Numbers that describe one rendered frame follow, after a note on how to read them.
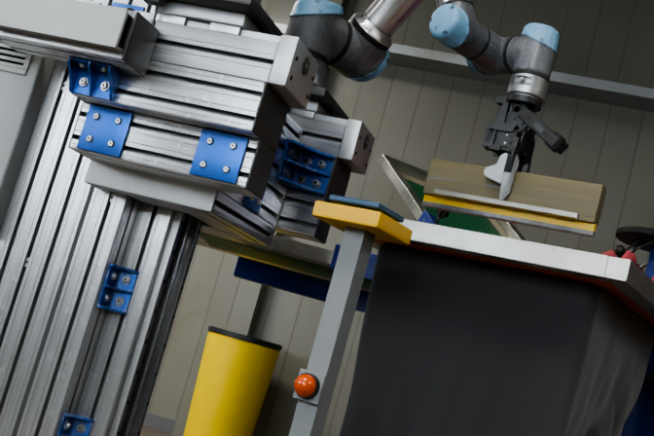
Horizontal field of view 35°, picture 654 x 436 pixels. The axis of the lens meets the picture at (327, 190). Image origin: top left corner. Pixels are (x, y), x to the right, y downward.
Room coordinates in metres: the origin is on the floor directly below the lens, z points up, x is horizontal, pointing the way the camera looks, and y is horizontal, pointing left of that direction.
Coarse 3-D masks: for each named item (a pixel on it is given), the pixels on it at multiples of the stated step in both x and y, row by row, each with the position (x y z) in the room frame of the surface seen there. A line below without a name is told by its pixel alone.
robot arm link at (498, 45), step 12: (492, 36) 1.97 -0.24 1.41; (492, 48) 1.97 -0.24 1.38; (504, 48) 1.98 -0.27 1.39; (468, 60) 2.05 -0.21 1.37; (480, 60) 1.99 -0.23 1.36; (492, 60) 1.99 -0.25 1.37; (504, 60) 1.98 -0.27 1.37; (480, 72) 2.05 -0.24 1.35; (492, 72) 2.03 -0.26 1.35; (504, 72) 2.01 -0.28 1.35
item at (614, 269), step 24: (432, 240) 1.86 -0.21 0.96; (456, 240) 1.83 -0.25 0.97; (480, 240) 1.81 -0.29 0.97; (504, 240) 1.79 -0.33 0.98; (528, 264) 1.77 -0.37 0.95; (552, 264) 1.74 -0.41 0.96; (576, 264) 1.71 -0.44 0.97; (600, 264) 1.69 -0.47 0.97; (624, 264) 1.67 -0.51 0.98; (624, 288) 1.75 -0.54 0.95; (648, 288) 1.80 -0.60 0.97; (648, 312) 1.97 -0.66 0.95
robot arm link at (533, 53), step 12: (528, 24) 1.95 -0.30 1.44; (540, 24) 1.93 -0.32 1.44; (528, 36) 1.94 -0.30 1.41; (540, 36) 1.93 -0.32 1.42; (552, 36) 1.93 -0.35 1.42; (516, 48) 1.96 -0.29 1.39; (528, 48) 1.93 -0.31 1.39; (540, 48) 1.93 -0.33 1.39; (552, 48) 1.93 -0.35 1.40; (516, 60) 1.96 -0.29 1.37; (528, 60) 1.93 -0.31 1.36; (540, 60) 1.93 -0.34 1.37; (552, 60) 1.94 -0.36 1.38; (516, 72) 1.95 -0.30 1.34; (528, 72) 1.93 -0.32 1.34; (540, 72) 1.93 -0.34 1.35
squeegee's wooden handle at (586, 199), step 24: (432, 168) 2.03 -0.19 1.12; (456, 168) 2.00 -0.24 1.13; (480, 168) 1.98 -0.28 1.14; (432, 192) 2.03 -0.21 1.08; (456, 192) 2.00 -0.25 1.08; (480, 192) 1.97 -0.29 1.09; (528, 192) 1.92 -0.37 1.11; (552, 192) 1.89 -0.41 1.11; (576, 192) 1.87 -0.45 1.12; (600, 192) 1.85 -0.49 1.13
